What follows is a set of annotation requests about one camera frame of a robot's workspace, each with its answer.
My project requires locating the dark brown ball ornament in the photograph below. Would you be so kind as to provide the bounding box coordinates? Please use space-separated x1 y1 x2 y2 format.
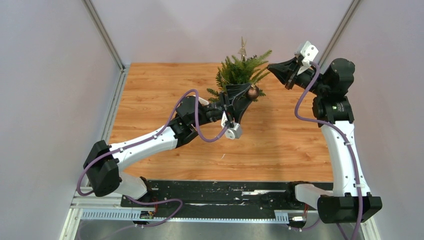
245 84 260 102

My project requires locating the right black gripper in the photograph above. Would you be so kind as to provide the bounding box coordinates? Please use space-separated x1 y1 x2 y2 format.
267 56 328 96

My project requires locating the small green christmas tree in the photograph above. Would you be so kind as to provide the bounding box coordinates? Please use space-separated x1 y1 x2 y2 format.
206 49 272 103

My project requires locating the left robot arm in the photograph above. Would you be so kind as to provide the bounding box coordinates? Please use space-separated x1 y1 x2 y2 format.
81 83 260 207

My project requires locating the white slotted cable duct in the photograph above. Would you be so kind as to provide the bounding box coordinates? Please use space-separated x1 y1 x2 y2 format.
80 209 290 224

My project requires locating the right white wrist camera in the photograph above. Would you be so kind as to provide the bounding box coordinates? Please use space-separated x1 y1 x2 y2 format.
294 40 319 76

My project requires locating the aluminium frame post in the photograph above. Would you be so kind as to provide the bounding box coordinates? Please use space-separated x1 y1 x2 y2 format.
318 0 362 70
82 0 126 72

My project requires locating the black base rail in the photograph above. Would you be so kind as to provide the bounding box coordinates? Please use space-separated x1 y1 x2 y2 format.
119 179 319 220

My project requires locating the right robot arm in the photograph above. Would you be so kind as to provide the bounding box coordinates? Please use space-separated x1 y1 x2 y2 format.
267 57 383 224

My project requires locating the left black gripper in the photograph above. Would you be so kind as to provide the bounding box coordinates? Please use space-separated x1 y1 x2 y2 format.
191 83 255 128

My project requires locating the right aluminium frame post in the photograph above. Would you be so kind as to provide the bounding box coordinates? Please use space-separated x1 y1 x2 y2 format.
318 0 362 70

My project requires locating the left aluminium frame post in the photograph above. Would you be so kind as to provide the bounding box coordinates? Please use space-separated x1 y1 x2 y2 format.
82 0 126 72

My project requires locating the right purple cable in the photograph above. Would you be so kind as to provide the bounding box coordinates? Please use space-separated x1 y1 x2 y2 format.
294 61 365 240

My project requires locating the silver star ornament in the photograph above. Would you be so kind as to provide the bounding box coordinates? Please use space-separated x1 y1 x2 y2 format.
238 37 247 62

